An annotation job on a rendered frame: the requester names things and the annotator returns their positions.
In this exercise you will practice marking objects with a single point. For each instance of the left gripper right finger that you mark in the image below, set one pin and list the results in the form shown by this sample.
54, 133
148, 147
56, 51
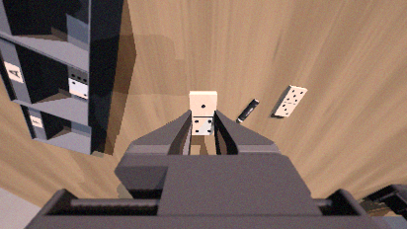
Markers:
240, 140

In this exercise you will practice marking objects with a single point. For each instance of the dark grey rack of bins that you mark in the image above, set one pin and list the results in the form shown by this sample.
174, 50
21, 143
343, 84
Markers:
44, 34

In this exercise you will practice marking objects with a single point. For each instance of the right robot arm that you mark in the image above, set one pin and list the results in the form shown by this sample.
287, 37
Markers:
394, 196

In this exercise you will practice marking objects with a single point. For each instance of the white domino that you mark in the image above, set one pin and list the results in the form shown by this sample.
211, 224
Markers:
289, 100
78, 81
203, 105

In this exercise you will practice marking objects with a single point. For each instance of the black battery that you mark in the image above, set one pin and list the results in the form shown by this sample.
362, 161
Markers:
248, 110

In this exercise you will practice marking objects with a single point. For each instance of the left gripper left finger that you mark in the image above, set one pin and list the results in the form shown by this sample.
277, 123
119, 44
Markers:
167, 138

